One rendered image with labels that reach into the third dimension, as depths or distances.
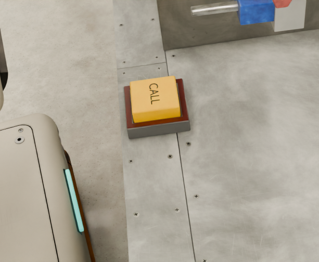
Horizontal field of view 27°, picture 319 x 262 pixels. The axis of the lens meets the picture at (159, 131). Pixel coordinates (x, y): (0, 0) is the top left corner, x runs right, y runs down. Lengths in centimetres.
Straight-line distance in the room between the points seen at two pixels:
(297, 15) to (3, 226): 89
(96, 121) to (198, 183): 125
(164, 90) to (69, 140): 115
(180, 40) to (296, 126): 22
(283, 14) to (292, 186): 20
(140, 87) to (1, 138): 84
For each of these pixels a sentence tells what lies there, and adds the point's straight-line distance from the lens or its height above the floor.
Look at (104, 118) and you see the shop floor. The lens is 201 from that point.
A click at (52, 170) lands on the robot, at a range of 153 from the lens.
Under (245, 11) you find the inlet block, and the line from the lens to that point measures 78.
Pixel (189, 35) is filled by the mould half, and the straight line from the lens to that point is 94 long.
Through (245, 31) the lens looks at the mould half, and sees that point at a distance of 95.
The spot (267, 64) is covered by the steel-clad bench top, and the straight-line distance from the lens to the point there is 92.
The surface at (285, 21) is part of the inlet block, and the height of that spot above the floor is 92.
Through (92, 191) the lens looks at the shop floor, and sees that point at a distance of 183.
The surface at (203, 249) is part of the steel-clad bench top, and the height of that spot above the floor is 80.
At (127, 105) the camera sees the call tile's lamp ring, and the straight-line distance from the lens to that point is 85.
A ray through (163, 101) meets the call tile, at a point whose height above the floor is 84.
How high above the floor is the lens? 141
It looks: 47 degrees down
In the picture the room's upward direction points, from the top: 9 degrees counter-clockwise
